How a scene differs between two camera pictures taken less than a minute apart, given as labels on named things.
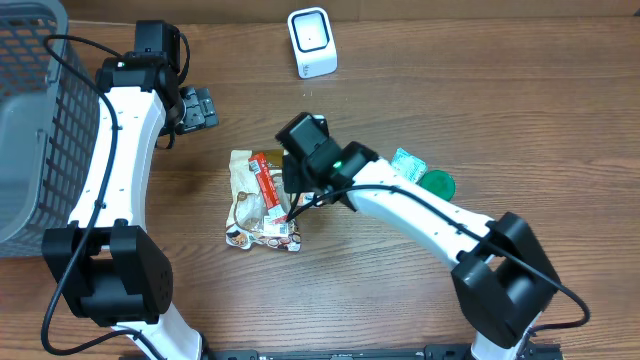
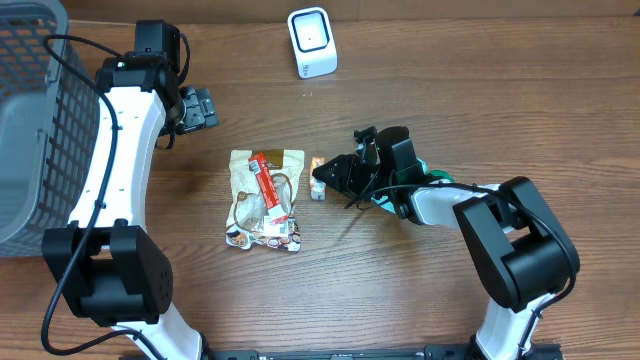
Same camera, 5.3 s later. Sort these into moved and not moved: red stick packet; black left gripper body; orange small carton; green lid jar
Moved: orange small carton
Not moved: green lid jar; black left gripper body; red stick packet
